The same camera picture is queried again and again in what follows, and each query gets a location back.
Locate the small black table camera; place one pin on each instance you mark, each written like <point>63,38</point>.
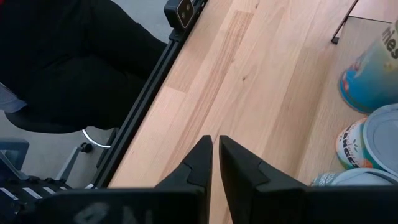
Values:
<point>183,12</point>

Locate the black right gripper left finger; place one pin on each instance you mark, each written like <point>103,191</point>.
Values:
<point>196,174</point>

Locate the short can teal white label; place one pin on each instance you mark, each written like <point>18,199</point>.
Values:
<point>357,178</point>

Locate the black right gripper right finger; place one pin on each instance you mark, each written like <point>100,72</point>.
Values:
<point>248,193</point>

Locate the blue office chair grey base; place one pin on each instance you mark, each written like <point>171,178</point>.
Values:
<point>68,165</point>

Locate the black rack white labels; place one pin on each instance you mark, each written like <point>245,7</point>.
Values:
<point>15,202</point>

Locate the tall berries can blue label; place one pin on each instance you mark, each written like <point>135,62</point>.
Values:
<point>370,77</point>

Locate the black aluminium table frame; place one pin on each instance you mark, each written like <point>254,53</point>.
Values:
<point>146,102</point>

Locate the short can teal orange label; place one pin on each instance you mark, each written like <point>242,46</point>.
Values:
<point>373,143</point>

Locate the light blue object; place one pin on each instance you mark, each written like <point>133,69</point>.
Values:
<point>11,101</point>

